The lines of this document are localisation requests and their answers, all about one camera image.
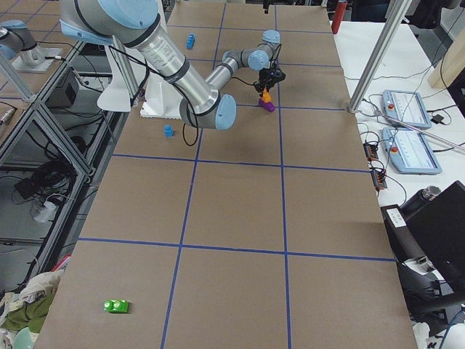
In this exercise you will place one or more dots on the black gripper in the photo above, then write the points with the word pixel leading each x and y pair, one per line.
pixel 264 77

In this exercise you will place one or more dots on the orange trapezoid block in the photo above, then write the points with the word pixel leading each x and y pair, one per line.
pixel 266 97

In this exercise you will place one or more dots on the purple trapezoid block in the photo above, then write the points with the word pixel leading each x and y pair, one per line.
pixel 267 105

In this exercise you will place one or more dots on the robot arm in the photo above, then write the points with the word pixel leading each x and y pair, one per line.
pixel 137 25

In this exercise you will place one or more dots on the long blue four-stud block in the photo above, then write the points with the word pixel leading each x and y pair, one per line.
pixel 190 41

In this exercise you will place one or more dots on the red cylinder bottle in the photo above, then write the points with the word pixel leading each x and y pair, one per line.
pixel 338 15

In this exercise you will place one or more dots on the small blue block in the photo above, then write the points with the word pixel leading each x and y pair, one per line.
pixel 168 130

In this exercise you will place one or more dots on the upper teach pendant tablet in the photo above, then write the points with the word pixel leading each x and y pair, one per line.
pixel 407 107

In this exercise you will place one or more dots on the teach pendant tablet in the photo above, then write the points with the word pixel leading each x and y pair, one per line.
pixel 407 107
pixel 409 152

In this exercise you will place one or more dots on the lower teach pendant tablet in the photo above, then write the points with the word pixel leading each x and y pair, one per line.
pixel 409 152

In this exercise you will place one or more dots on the brown paper table mat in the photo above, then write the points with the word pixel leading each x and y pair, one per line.
pixel 267 235

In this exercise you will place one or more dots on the green two-stud block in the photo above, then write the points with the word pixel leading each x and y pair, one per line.
pixel 116 306

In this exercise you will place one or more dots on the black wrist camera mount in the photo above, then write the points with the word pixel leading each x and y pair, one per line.
pixel 278 76

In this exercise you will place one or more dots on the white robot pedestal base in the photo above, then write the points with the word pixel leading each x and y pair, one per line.
pixel 162 100

